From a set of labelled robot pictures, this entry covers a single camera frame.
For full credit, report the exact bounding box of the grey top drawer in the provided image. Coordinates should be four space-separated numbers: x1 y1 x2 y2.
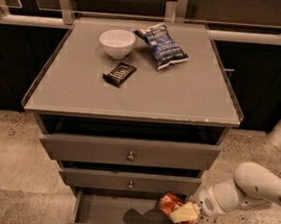
39 134 220 170

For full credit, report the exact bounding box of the grey drawer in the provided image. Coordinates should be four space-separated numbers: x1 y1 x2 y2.
69 188 174 224
39 134 220 170
59 168 201 194

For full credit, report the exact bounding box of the grey drawer cabinet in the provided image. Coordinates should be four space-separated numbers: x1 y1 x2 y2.
13 12 250 224

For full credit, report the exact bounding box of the black snack bar wrapper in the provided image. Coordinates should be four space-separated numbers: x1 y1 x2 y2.
102 62 137 87

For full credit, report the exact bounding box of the metal railing frame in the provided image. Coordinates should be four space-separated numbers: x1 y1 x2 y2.
0 0 281 44

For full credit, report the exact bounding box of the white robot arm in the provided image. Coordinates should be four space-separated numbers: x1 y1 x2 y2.
169 162 281 224

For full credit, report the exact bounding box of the white ceramic bowl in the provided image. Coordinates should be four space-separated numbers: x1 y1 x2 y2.
99 29 136 60

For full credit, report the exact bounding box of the grey bottom drawer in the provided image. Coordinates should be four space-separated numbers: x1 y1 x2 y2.
69 188 174 224

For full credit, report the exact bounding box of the red coke can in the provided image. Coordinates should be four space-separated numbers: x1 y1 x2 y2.
158 192 194 224

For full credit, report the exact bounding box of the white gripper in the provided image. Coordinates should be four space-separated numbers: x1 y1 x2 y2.
169 186 226 224

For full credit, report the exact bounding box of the blue chip bag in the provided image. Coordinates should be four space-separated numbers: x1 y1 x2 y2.
135 23 189 70

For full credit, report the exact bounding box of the grey middle drawer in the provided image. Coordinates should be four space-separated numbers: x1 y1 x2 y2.
59 168 201 194

